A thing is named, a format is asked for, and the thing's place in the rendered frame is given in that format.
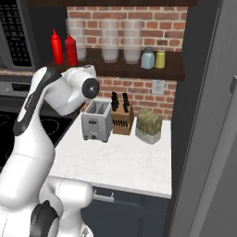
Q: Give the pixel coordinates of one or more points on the wide red condiment bottle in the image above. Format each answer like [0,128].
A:
[71,51]

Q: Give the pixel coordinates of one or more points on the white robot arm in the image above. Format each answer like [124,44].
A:
[31,160]

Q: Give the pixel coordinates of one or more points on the dark wooden upper cabinet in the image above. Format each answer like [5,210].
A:
[111,2]

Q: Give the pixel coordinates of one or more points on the dark wooden shelf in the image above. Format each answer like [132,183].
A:
[135,69]

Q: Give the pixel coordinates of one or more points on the dark blue cupboard door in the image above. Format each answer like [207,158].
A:
[111,220]

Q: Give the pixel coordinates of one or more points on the dark blue drawer front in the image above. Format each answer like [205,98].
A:
[129,197]

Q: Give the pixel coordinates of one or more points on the white wall socket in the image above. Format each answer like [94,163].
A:
[158,87]

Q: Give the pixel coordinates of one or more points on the black hob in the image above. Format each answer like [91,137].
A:
[46,126]

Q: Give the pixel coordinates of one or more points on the yellow shaker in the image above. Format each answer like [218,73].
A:
[160,58]

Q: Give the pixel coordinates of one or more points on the wooden knife block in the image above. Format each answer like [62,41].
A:
[122,120]

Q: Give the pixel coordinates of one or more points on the slim red condiment bottle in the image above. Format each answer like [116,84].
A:
[57,48]

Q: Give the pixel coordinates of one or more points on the black microwave oven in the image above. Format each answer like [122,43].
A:
[14,34]

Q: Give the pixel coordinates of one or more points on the grey fridge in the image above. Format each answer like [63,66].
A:
[206,129]

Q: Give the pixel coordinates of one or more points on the silver toaster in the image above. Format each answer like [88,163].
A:
[96,121]

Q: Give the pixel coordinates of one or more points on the blue-grey shaker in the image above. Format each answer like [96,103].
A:
[147,58]

